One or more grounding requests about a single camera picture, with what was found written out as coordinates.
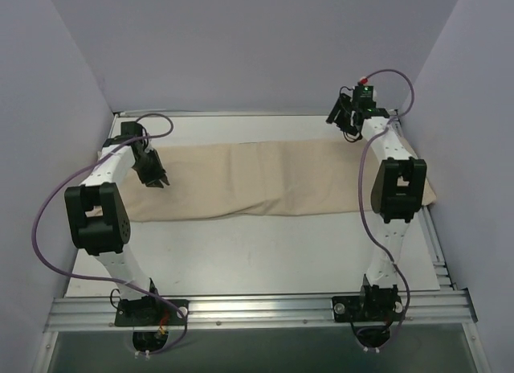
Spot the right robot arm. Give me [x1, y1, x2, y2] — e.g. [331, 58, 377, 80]
[326, 81, 426, 319]

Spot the beige cloth wrap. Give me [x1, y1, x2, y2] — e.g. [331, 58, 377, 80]
[114, 139, 380, 222]

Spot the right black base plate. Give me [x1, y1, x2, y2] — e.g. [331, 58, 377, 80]
[331, 295, 403, 323]

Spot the aluminium front rail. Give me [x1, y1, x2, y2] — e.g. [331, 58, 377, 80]
[45, 289, 477, 332]

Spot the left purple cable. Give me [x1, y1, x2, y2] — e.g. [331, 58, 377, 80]
[31, 113, 190, 353]

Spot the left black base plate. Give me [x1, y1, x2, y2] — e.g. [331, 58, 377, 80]
[114, 297, 190, 327]

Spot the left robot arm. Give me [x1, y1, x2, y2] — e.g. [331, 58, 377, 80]
[64, 121, 169, 324]

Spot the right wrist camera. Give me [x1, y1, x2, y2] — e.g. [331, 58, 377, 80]
[353, 77, 377, 102]

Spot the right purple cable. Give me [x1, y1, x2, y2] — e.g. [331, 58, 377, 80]
[357, 68, 417, 352]

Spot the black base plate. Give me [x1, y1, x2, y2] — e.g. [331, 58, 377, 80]
[114, 297, 190, 327]
[331, 295, 403, 323]

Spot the purple cable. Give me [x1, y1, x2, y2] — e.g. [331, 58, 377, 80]
[31, 113, 190, 353]
[357, 68, 417, 352]

